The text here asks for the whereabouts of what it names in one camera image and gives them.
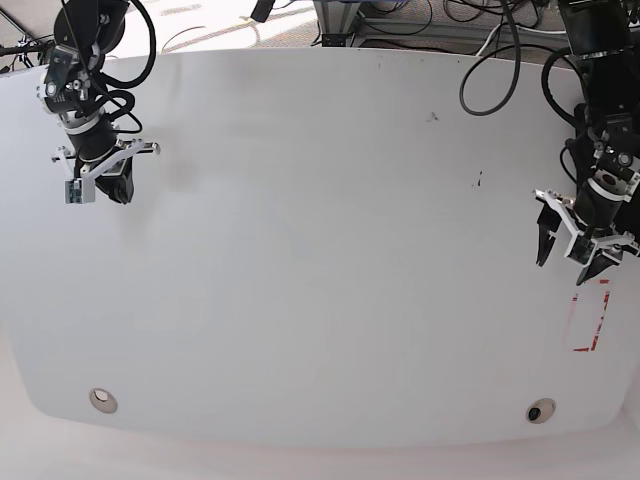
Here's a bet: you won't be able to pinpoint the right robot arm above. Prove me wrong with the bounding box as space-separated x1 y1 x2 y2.
38 1 159 205

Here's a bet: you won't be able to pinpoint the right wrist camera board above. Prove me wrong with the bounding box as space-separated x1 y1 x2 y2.
64 178 96 204

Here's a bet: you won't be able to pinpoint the black tripod stand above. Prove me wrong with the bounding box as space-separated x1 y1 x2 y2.
0 0 66 71

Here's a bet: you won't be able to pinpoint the left table grommet hole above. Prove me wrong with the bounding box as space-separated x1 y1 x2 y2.
89 388 118 415

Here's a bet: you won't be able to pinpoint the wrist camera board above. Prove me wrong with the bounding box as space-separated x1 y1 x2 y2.
64 178 96 204
564 235 597 266

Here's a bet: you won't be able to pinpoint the red tape rectangle marking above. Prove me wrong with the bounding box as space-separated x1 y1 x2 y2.
564 278 612 352

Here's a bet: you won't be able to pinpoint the right table grommet hole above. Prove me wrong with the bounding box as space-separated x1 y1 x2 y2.
526 398 556 424

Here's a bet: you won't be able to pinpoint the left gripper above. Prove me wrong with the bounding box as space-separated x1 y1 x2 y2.
533 179 639 286

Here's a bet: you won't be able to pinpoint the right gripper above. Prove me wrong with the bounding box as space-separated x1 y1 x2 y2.
51 122 160 205

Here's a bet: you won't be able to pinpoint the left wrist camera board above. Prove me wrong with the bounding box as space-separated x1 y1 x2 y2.
564 235 597 266

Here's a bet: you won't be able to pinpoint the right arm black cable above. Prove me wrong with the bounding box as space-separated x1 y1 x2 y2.
89 0 157 134

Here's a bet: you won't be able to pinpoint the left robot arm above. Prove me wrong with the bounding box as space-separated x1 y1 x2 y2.
534 1 639 285

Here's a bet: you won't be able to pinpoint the aluminium frame post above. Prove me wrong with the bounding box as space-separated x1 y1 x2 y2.
313 1 364 48

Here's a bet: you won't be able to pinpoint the table grommet hole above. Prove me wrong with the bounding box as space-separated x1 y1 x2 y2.
526 398 556 424
89 388 118 415

